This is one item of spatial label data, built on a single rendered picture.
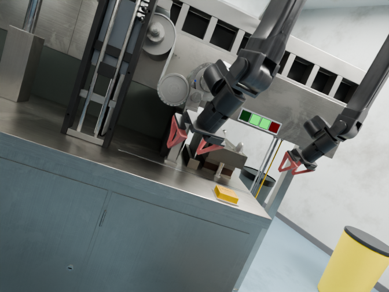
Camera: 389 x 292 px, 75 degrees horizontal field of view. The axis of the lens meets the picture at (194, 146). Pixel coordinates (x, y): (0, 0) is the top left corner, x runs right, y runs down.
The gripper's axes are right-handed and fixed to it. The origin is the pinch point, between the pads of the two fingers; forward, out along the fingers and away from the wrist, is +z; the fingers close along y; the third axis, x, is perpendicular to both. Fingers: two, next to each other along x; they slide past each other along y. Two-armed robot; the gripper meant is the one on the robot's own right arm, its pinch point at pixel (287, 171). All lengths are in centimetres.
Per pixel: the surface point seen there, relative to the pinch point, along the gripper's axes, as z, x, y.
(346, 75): -36, -48, -55
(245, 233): 18.1, 15.9, 15.9
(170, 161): 25.4, -17.4, 32.7
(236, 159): 12.2, -13.1, 9.2
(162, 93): 11, -39, 40
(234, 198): 10.7, 6.9, 23.9
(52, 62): 44, -83, 71
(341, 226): 82, -12, -261
